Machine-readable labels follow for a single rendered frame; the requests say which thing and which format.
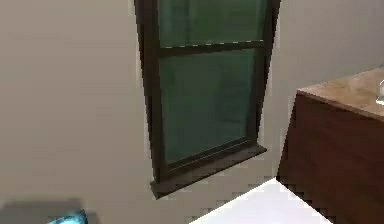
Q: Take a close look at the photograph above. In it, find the dark framed window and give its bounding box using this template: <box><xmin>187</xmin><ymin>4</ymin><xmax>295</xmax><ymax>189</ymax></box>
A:
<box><xmin>133</xmin><ymin>0</ymin><xmax>282</xmax><ymax>200</ymax></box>

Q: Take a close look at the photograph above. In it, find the brown wooden cabinet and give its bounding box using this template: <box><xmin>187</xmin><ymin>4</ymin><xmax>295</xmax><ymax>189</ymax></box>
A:
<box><xmin>276</xmin><ymin>66</ymin><xmax>384</xmax><ymax>224</ymax></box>

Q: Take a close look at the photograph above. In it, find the teal blue object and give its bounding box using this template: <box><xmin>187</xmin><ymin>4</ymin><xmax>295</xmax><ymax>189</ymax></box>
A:
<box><xmin>46</xmin><ymin>209</ymin><xmax>89</xmax><ymax>224</ymax></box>

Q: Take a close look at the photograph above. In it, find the clear glass object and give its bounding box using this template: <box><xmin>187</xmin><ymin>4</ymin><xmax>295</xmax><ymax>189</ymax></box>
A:
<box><xmin>375</xmin><ymin>79</ymin><xmax>384</xmax><ymax>106</ymax></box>

